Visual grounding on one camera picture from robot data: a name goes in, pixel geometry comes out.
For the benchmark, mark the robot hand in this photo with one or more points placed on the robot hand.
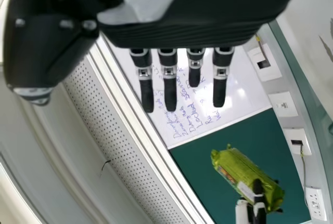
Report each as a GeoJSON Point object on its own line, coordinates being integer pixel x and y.
{"type": "Point", "coordinates": [257, 208]}
{"type": "Point", "coordinates": [182, 13]}

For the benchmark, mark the yellow-green biscuit packet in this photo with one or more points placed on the yellow-green biscuit packet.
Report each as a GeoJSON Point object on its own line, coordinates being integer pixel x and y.
{"type": "Point", "coordinates": [234, 164]}

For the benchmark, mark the plate with brown leaf pattern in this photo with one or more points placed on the plate with brown leaf pattern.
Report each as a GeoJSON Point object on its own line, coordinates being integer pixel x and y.
{"type": "Point", "coordinates": [312, 5]}

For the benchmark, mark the white power socket strip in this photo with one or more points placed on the white power socket strip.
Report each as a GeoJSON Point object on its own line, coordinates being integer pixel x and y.
{"type": "Point", "coordinates": [316, 203]}

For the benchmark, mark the white panel with square opening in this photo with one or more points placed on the white panel with square opening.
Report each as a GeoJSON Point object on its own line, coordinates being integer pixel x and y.
{"type": "Point", "coordinates": [296, 137]}
{"type": "Point", "coordinates": [270, 70]}

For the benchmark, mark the white data jack panel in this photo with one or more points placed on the white data jack panel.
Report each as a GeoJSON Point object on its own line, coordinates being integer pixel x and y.
{"type": "Point", "coordinates": [283, 104]}

